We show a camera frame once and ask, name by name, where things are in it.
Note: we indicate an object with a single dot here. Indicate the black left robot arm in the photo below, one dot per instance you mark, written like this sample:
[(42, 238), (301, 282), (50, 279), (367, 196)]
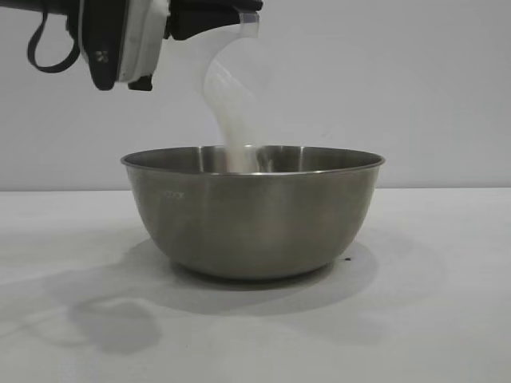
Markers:
[(60, 1)]

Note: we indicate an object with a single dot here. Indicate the clear plastic measuring cup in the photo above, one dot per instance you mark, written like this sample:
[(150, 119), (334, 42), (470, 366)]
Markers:
[(249, 30)]

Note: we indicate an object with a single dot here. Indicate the white uncooked rice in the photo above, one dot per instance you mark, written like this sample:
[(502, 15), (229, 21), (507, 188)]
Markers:
[(243, 151)]

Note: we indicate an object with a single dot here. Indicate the stainless steel mixing bowl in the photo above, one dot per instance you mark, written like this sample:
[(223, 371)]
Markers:
[(251, 223)]

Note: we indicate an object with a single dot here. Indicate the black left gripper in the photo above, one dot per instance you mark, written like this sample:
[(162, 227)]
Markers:
[(171, 26)]

